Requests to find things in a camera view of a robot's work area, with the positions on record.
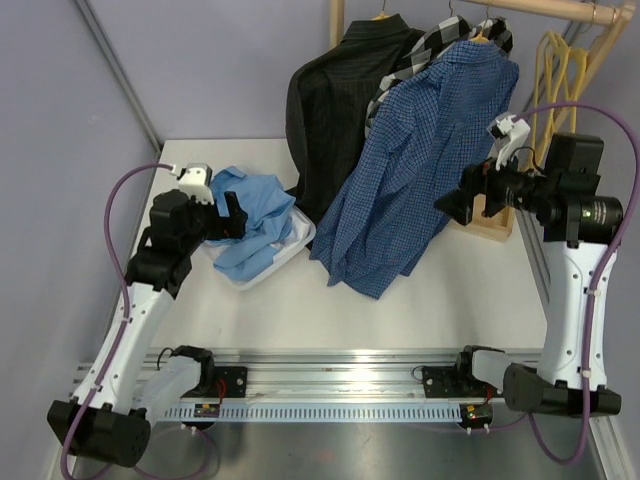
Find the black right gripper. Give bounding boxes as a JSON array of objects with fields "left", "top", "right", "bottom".
[{"left": 435, "top": 143, "right": 559, "bottom": 227}]

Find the light blue shirt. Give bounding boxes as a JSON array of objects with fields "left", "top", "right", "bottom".
[{"left": 210, "top": 166, "right": 295, "bottom": 282}]

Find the yellow hanger of blue shirt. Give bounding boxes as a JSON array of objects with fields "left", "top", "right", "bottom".
[{"left": 530, "top": 31, "right": 569, "bottom": 170}]

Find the yellow hanger of white shirt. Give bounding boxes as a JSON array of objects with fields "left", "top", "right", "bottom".
[{"left": 537, "top": 31, "right": 589, "bottom": 157}]

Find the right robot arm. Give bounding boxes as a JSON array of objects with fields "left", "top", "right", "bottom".
[{"left": 435, "top": 133, "right": 624, "bottom": 417}]

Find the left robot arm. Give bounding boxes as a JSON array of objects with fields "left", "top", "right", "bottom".
[{"left": 47, "top": 189, "right": 248, "bottom": 475}]

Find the blue plaid shirt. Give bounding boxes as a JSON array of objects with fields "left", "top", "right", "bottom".
[{"left": 310, "top": 41, "right": 519, "bottom": 299}]

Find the black pinstripe shirt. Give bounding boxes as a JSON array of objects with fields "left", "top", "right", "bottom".
[{"left": 285, "top": 14, "right": 423, "bottom": 223}]

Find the black white checkered shirt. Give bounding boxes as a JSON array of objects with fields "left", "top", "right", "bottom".
[{"left": 364, "top": 15, "right": 513, "bottom": 136}]

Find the hanger of plaid shirt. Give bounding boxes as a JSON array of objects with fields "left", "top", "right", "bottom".
[{"left": 470, "top": 0, "right": 493, "bottom": 44}]

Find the hanger of black shirt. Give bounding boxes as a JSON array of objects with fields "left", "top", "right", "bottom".
[{"left": 371, "top": 1, "right": 391, "bottom": 21}]

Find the white plastic laundry basket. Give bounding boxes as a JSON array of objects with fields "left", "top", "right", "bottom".
[{"left": 202, "top": 206, "right": 316, "bottom": 290}]

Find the wooden clothes rack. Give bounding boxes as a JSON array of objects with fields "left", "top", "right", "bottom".
[{"left": 328, "top": 1, "right": 639, "bottom": 242}]

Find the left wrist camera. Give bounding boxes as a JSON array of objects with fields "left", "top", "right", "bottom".
[{"left": 170, "top": 163, "right": 215, "bottom": 205}]

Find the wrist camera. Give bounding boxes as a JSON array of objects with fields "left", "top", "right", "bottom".
[
  {"left": 487, "top": 112, "right": 530, "bottom": 171},
  {"left": 170, "top": 163, "right": 215, "bottom": 205}
]

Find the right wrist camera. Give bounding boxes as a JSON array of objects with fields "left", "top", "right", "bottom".
[{"left": 487, "top": 112, "right": 530, "bottom": 171}]

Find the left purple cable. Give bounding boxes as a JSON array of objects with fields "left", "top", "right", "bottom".
[{"left": 58, "top": 163, "right": 176, "bottom": 480}]

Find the aluminium corner frame post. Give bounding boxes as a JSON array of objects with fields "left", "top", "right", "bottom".
[{"left": 71, "top": 0, "right": 163, "bottom": 156}]

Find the aluminium rail base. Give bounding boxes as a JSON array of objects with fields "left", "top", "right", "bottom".
[{"left": 67, "top": 347, "right": 551, "bottom": 401}]

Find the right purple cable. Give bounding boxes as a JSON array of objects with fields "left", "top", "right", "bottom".
[{"left": 514, "top": 102, "right": 640, "bottom": 462}]

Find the white slotted cable duct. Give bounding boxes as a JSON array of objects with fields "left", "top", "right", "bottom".
[{"left": 160, "top": 402, "right": 461, "bottom": 423}]

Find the purple cable under duct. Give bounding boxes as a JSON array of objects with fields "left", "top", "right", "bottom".
[{"left": 134, "top": 422, "right": 221, "bottom": 479}]

